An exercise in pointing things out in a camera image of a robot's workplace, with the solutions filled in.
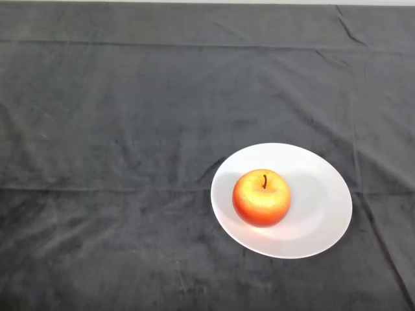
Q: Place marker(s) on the red yellow apple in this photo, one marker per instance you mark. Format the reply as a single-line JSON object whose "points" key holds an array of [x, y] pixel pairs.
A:
{"points": [[262, 201]]}

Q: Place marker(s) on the white round plate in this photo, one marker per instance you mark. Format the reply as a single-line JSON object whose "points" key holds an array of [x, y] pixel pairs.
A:
{"points": [[321, 207]]}

